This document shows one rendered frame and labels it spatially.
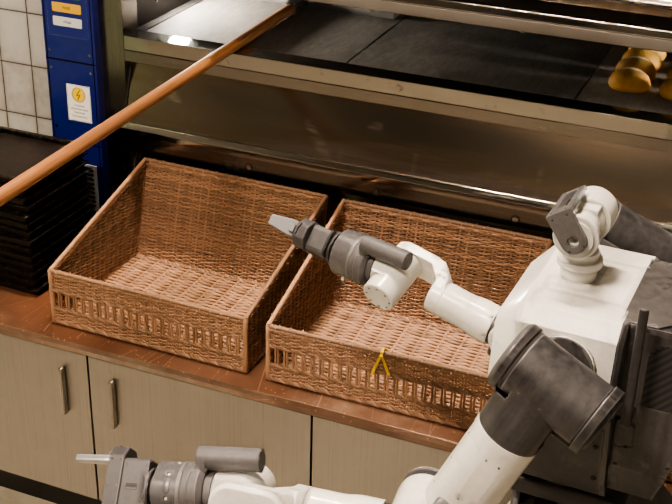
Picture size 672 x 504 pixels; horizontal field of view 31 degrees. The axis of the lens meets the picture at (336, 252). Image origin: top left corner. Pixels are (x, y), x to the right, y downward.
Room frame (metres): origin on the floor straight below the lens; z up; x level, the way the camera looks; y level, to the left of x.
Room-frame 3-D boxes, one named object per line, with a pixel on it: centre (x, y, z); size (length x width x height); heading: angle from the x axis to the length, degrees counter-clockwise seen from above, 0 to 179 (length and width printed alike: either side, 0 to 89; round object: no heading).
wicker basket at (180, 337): (2.74, 0.37, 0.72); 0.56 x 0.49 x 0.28; 68
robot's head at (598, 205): (1.51, -0.34, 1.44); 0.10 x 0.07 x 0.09; 156
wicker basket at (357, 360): (2.52, -0.18, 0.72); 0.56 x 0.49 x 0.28; 69
